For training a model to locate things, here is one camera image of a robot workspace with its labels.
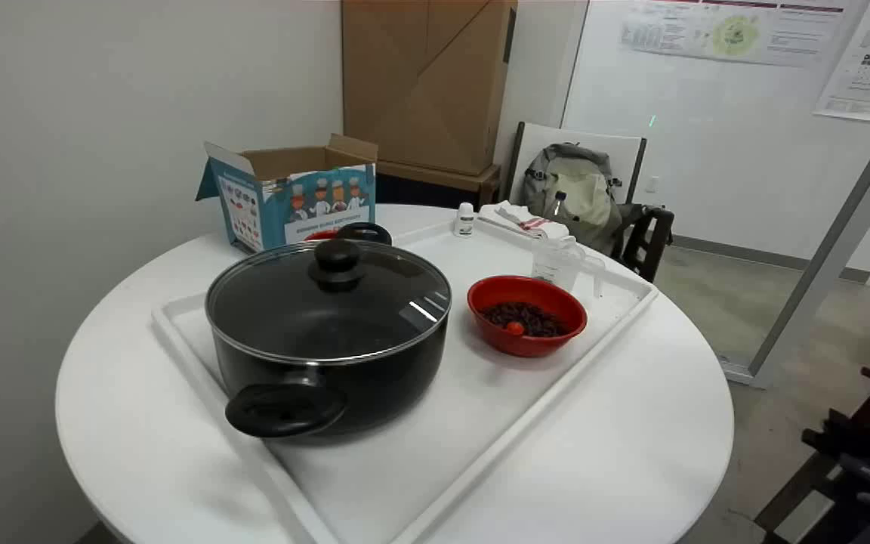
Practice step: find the clear plastic measuring cup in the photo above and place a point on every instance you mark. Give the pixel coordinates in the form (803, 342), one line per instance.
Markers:
(559, 260)

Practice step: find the red bowl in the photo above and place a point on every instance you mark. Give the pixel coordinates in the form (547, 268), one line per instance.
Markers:
(499, 342)

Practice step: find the small white pill bottle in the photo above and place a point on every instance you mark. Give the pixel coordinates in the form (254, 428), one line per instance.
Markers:
(466, 218)

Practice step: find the red spoon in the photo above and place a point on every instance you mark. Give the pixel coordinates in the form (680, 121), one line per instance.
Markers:
(516, 327)

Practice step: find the white towel red stripes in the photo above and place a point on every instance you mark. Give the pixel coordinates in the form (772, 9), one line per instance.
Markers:
(516, 215)

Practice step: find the dark coffee beans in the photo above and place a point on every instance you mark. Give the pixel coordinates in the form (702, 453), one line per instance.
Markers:
(536, 317)

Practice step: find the black cooking pot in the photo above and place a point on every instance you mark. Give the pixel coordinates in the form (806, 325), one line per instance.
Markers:
(354, 387)

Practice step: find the white plastic tray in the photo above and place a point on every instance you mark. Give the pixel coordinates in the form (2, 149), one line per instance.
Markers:
(516, 394)

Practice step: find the glass pot lid black knob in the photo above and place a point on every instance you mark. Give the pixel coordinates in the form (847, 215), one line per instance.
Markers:
(294, 304)

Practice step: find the blue printed cardboard box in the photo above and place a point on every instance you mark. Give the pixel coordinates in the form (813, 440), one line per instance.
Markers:
(301, 199)

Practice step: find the grey beige backpack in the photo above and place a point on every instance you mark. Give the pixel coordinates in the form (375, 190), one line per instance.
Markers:
(576, 190)

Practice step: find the large brown cardboard box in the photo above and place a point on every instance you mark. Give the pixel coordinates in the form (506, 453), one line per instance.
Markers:
(421, 79)

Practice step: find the dark wooden chair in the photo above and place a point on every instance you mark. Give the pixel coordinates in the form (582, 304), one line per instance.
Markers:
(647, 237)

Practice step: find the wall poster green circle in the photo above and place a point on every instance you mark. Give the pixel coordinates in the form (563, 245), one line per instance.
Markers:
(731, 30)

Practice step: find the grey metal post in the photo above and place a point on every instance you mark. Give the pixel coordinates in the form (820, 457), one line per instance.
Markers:
(839, 237)

